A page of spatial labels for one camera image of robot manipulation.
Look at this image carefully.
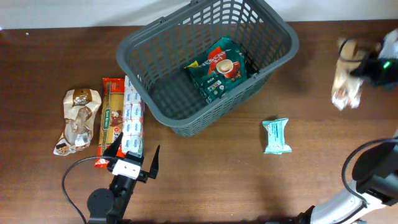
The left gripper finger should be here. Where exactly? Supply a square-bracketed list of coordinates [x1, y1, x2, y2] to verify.
[148, 145, 160, 179]
[103, 133, 123, 157]

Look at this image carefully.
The green Nescafe coffee bag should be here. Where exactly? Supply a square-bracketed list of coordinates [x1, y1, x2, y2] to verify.
[185, 35, 256, 103]

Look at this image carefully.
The right black camera cable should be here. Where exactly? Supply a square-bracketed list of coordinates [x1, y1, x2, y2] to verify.
[337, 37, 398, 224]

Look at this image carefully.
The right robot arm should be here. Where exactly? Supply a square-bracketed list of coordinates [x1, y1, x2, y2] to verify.
[294, 54, 397, 223]

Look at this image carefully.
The left black camera cable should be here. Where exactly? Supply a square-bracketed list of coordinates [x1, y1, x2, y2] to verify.
[62, 156, 116, 224]

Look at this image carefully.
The Kleenex tissue multipack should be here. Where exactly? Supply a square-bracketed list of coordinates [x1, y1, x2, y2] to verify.
[122, 76, 144, 157]

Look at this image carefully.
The teal wet wipes pack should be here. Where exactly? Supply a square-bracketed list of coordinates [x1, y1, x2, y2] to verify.
[262, 118, 292, 154]

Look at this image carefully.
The black camera cable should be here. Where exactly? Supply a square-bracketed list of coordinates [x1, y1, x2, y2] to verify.
[62, 156, 116, 224]
[337, 37, 398, 224]

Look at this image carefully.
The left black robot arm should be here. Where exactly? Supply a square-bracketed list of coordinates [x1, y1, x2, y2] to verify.
[87, 134, 160, 224]

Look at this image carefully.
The beige brown snack bag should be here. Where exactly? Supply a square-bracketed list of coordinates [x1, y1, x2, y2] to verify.
[331, 38, 381, 111]

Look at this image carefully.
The San Remo spaghetti pack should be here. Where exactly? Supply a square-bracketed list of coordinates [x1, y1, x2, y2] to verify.
[97, 78, 125, 156]

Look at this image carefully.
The grey plastic shopping basket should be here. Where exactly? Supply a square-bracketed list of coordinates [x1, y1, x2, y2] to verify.
[116, 0, 299, 137]

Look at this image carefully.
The beige pastry bag left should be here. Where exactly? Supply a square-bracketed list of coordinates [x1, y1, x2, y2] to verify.
[53, 88, 101, 156]

